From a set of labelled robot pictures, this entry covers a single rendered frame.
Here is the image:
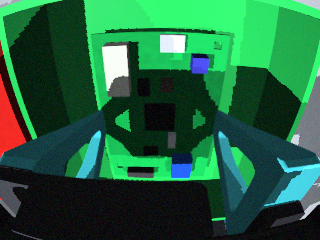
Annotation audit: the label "green bin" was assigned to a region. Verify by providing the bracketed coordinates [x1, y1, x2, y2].
[0, 0, 320, 221]

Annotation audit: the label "green circuit board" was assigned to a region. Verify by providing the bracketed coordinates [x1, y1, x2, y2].
[91, 31, 230, 178]

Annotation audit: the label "red bin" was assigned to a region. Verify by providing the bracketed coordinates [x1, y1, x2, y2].
[0, 40, 33, 157]

